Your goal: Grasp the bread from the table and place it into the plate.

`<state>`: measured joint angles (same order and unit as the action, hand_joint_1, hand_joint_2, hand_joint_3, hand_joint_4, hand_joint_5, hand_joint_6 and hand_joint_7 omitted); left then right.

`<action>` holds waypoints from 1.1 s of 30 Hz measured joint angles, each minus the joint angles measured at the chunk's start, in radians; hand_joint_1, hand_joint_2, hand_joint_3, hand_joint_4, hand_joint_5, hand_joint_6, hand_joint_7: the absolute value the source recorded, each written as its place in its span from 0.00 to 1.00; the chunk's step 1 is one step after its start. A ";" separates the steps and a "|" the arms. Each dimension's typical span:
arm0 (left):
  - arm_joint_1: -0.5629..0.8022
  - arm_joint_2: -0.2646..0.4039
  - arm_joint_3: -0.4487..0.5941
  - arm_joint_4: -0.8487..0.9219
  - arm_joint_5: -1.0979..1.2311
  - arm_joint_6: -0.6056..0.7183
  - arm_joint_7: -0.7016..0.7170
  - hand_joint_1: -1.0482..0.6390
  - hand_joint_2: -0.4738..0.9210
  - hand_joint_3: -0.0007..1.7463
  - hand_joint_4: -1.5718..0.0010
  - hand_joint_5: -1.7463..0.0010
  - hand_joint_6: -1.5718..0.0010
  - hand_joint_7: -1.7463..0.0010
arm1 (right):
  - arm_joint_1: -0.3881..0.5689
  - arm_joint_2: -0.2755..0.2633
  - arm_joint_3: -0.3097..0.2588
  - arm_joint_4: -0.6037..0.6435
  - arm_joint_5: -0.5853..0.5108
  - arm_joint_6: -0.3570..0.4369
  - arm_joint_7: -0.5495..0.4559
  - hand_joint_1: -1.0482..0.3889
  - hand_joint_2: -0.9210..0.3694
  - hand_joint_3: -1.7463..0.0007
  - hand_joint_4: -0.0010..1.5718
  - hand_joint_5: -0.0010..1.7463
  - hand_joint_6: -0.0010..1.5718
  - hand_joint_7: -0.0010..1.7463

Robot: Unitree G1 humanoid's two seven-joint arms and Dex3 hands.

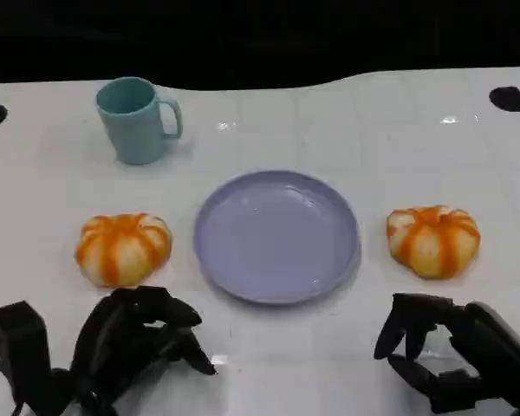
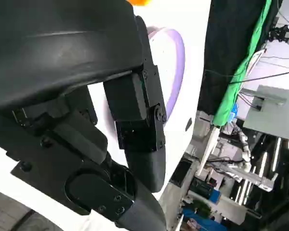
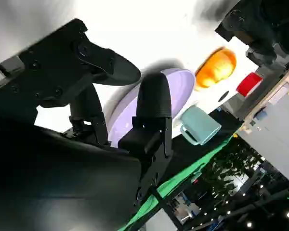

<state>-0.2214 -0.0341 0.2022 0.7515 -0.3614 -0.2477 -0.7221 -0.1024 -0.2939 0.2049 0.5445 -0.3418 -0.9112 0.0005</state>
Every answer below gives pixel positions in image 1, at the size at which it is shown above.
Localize lilac plate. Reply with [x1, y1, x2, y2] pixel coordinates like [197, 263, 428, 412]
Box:
[193, 170, 361, 307]

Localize orange and white bread roll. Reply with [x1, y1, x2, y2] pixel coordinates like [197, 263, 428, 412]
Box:
[74, 211, 173, 288]
[386, 205, 482, 280]

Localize pale green mug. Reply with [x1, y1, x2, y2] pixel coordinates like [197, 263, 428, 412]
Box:
[95, 76, 184, 166]

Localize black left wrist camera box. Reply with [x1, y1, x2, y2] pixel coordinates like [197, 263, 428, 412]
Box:
[0, 300, 73, 406]

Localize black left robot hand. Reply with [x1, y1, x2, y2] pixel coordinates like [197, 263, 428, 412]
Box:
[68, 285, 218, 416]

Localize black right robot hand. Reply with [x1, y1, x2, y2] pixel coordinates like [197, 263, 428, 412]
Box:
[374, 293, 520, 415]

